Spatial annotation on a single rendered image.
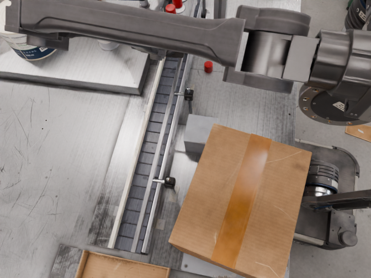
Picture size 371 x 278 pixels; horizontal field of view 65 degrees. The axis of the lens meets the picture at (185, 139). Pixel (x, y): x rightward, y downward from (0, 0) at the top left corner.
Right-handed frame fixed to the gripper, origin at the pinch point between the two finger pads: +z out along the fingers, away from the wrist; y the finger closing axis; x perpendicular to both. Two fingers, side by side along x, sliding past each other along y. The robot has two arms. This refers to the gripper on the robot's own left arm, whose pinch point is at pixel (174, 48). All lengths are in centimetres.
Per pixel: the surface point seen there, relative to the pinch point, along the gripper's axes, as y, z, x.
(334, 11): -93, 156, -45
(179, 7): -1.4, -4.3, -13.0
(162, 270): -10, -38, 64
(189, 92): -9.2, -16.4, 13.6
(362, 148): -108, 83, 46
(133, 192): 3, -29, 45
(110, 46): 26.7, 3.9, 1.6
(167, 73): 2.1, -0.4, 9.3
